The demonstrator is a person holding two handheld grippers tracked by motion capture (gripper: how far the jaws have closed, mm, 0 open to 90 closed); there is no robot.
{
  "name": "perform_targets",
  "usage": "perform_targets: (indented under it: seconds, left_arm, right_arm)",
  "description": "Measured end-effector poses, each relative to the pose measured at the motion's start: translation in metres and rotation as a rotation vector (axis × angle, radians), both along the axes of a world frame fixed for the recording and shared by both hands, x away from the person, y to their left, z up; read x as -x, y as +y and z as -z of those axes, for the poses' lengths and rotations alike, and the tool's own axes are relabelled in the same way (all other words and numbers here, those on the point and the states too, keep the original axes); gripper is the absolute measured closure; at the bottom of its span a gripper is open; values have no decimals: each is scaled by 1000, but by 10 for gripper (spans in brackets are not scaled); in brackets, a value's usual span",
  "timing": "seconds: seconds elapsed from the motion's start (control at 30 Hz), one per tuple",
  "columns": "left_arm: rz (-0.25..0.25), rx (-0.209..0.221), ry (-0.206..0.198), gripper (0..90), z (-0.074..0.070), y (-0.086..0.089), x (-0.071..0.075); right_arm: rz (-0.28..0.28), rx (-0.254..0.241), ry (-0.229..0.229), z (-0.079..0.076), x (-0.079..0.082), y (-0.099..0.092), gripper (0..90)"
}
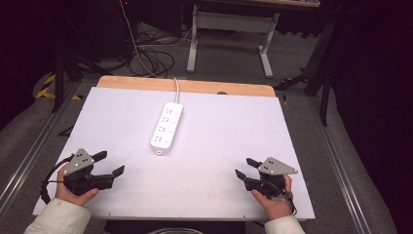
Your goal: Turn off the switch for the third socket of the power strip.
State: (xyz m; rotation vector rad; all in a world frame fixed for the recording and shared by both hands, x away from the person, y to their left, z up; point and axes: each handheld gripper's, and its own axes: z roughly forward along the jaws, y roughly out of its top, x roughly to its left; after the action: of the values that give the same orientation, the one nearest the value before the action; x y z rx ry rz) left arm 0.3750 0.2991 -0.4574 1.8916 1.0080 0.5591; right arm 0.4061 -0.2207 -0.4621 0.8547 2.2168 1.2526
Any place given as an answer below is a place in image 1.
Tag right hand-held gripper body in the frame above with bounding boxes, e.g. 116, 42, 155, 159
243, 156, 299, 199

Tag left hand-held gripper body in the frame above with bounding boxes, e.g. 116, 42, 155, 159
62, 147, 115, 197

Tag white power strip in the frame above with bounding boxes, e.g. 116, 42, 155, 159
150, 101, 184, 156

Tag person's left hand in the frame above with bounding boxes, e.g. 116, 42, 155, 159
54, 164, 100, 208

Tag person's right hand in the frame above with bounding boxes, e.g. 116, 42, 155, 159
250, 175, 295, 221

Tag white board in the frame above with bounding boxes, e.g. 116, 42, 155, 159
32, 86, 317, 222

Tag black tripod stand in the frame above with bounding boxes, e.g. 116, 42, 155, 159
274, 19, 339, 128
51, 48, 115, 114

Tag yellow black floor tape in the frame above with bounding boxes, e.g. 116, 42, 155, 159
34, 73, 83, 101

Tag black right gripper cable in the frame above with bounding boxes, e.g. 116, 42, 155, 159
282, 190, 298, 217

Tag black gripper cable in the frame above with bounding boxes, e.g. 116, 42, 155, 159
282, 190, 298, 217
39, 155, 75, 205

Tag aluminium rail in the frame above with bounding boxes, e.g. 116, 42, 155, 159
306, 97, 373, 234
0, 82, 81, 213

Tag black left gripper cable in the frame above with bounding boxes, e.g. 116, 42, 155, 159
39, 155, 75, 205

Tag white power strip cable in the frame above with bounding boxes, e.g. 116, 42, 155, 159
172, 76, 181, 104

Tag black floor cables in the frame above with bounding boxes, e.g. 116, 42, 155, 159
106, 30, 176, 79

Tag thin white floor cable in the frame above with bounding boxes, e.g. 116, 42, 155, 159
119, 0, 158, 78

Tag white metal desk frame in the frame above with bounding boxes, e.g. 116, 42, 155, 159
186, 4, 281, 79

